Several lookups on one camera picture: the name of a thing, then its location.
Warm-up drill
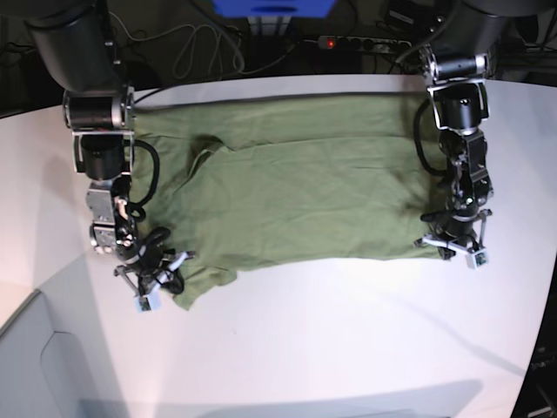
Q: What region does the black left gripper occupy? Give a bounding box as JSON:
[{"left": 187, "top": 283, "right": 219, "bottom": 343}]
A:
[{"left": 430, "top": 208, "right": 480, "bottom": 260}]

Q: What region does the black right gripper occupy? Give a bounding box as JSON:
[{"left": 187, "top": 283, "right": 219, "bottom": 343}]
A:
[{"left": 117, "top": 226, "right": 185, "bottom": 296}]

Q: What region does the green T-shirt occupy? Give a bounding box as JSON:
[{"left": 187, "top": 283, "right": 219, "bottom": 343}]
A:
[{"left": 136, "top": 95, "right": 444, "bottom": 309}]

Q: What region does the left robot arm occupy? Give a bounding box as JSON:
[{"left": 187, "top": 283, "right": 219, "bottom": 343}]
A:
[{"left": 399, "top": 1, "right": 552, "bottom": 269}]

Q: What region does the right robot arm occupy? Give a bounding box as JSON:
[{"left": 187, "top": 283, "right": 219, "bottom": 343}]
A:
[{"left": 23, "top": 1, "right": 187, "bottom": 301}]

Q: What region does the black power strip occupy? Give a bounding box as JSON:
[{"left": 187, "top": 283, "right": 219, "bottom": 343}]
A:
[{"left": 304, "top": 35, "right": 412, "bottom": 56}]

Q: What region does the blue box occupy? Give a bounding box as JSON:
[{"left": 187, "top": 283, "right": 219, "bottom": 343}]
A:
[{"left": 211, "top": 0, "right": 336, "bottom": 18}]

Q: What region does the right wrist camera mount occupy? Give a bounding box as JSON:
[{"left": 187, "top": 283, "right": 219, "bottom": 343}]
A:
[{"left": 113, "top": 250, "right": 196, "bottom": 313}]

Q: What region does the grey looped cable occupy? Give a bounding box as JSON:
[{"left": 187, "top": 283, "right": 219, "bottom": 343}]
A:
[{"left": 108, "top": 10, "right": 301, "bottom": 79}]

